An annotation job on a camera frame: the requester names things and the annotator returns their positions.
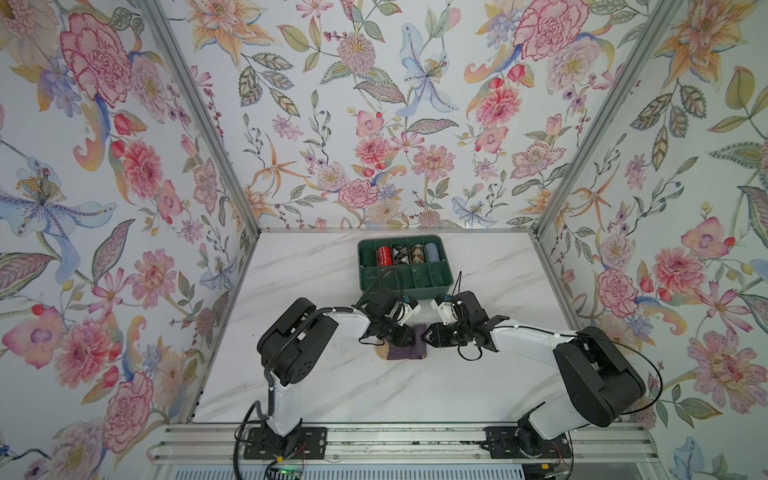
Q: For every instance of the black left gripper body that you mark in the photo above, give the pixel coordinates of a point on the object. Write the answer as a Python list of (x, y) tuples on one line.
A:
[(391, 332)]

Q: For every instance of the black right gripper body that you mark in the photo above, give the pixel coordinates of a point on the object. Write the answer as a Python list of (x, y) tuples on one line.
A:
[(450, 335)]

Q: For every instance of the purple sock with beige toe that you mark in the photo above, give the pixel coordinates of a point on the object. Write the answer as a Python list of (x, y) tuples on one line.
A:
[(417, 351)]

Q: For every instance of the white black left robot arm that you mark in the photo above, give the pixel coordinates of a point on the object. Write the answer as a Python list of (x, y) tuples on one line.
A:
[(293, 345)]

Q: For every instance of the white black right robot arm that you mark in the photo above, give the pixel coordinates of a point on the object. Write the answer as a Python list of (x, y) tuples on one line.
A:
[(599, 381)]

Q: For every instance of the red patterned rolled sock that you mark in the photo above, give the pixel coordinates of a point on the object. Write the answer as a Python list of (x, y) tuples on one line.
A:
[(384, 256)]

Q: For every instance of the grey argyle rolled sock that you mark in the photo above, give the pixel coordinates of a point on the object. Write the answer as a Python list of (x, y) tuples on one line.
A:
[(400, 254)]

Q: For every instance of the green plastic organizer bin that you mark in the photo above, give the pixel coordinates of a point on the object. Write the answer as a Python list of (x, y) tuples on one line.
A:
[(419, 281)]

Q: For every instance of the brown argyle rolled sock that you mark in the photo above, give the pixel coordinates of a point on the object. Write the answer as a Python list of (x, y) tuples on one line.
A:
[(417, 254)]

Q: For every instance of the blue rolled sock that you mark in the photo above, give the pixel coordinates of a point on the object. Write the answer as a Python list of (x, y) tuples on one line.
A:
[(432, 252)]

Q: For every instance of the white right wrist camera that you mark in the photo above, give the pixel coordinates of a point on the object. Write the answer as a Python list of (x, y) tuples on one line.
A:
[(444, 308)]

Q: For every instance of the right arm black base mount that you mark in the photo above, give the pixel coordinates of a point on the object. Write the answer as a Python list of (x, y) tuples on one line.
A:
[(513, 442)]

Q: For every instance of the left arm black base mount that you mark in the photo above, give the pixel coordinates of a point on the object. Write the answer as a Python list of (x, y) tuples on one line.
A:
[(302, 443)]

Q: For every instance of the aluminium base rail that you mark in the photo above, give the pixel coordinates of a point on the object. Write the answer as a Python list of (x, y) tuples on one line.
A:
[(361, 443)]

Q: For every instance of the aluminium corner post left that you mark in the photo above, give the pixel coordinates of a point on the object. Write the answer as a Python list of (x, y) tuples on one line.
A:
[(162, 32)]

